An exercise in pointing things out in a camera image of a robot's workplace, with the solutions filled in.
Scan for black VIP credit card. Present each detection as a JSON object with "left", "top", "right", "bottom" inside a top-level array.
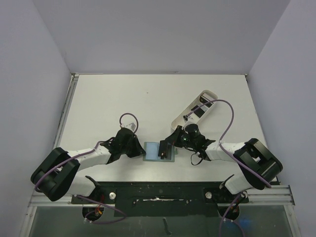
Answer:
[{"left": 158, "top": 140, "right": 171, "bottom": 160}]

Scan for green card holder wallet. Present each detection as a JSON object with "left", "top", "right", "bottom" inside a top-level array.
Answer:
[{"left": 143, "top": 142, "right": 177, "bottom": 162}]

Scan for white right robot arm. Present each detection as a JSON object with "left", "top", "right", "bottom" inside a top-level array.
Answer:
[{"left": 158, "top": 123, "right": 283, "bottom": 202}]

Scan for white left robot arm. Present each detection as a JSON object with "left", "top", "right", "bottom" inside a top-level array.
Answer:
[{"left": 30, "top": 128, "right": 146, "bottom": 203}]

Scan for fallen black card in tray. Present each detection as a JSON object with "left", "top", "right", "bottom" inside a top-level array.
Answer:
[{"left": 191, "top": 105, "right": 209, "bottom": 118}]

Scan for card stack in tray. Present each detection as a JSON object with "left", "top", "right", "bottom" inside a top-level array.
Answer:
[{"left": 199, "top": 93, "right": 214, "bottom": 108}]

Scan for white oblong tray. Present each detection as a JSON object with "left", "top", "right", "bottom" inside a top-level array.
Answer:
[{"left": 171, "top": 90, "right": 218, "bottom": 131}]

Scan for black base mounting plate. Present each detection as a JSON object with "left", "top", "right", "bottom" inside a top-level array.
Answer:
[{"left": 71, "top": 182, "right": 248, "bottom": 220}]

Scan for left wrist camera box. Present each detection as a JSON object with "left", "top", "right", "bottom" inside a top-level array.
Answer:
[{"left": 120, "top": 122, "right": 137, "bottom": 132}]

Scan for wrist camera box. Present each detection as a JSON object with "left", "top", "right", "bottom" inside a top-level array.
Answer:
[
  {"left": 120, "top": 122, "right": 137, "bottom": 132},
  {"left": 183, "top": 114, "right": 196, "bottom": 127}
]

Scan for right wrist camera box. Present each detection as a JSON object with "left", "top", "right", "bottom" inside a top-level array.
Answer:
[{"left": 183, "top": 114, "right": 196, "bottom": 127}]

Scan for aluminium frame rail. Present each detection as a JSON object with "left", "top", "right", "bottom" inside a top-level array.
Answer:
[{"left": 21, "top": 74, "right": 294, "bottom": 237}]

